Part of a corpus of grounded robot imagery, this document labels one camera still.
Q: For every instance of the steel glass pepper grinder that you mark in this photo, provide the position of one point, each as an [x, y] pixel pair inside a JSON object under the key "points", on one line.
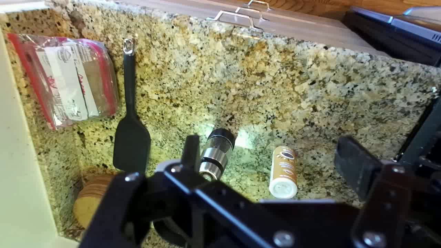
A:
{"points": [[215, 153]]}

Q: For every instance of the brown spice can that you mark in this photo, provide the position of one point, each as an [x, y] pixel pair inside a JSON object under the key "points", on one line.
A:
{"points": [[282, 172]]}

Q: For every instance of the red plastic food package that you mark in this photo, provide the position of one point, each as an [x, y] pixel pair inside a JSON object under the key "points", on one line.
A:
{"points": [[63, 77]]}

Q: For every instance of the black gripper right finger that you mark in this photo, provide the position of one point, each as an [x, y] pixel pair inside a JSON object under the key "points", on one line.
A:
{"points": [[358, 166]]}

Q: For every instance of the black silicone spatula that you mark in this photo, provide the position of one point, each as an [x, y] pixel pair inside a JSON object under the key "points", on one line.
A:
{"points": [[131, 142]]}

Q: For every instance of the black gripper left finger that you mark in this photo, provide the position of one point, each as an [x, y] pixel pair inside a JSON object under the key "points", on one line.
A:
{"points": [[138, 201]]}

